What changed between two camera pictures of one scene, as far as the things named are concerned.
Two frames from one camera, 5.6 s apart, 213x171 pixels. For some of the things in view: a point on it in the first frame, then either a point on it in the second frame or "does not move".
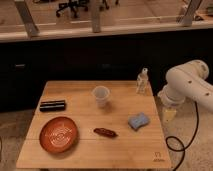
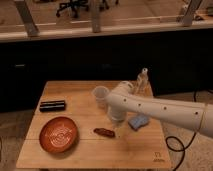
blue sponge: (138, 121) does not move
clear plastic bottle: (143, 83) does not move
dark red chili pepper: (105, 132) does not move
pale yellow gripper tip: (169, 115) → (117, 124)
